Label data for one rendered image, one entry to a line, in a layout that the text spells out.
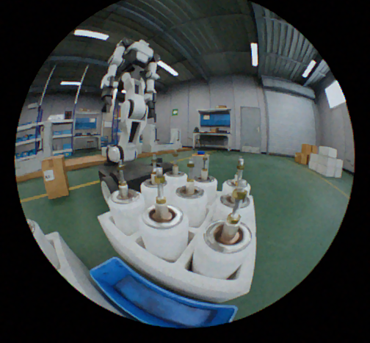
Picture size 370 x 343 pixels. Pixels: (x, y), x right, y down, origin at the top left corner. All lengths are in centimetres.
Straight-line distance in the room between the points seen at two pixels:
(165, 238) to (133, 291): 27
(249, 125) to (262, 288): 526
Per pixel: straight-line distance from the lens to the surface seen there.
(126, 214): 26
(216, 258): 16
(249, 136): 525
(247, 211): 26
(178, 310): 38
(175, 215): 21
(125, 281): 42
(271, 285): 47
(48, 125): 222
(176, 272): 22
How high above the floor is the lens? 38
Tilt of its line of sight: 9 degrees down
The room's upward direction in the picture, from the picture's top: 1 degrees clockwise
